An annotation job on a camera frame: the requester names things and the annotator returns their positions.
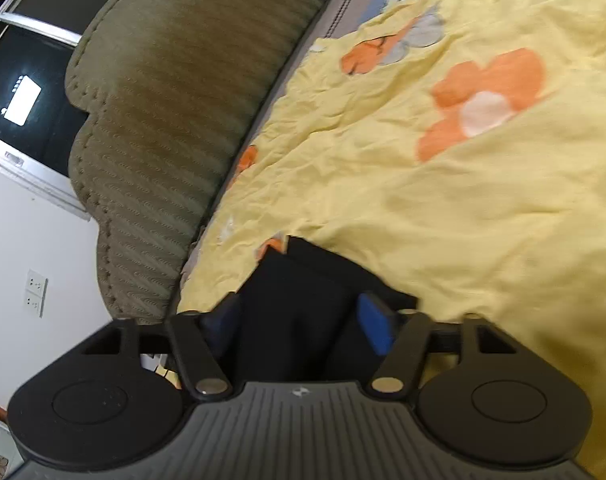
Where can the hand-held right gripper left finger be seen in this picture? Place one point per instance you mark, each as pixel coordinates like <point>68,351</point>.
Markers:
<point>229,322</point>

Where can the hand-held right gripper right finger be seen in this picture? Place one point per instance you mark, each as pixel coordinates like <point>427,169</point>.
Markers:
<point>375,327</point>

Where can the black pants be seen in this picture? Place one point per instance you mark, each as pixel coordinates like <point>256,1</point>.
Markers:
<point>298,310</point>

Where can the yellow carrot print blanket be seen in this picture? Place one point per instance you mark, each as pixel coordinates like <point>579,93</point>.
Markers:
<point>433,210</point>

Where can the olive upholstered headboard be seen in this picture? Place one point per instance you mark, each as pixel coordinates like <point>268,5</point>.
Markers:
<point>183,110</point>

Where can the aluminium frame window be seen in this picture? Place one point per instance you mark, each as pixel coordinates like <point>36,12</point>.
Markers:
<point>48,75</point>

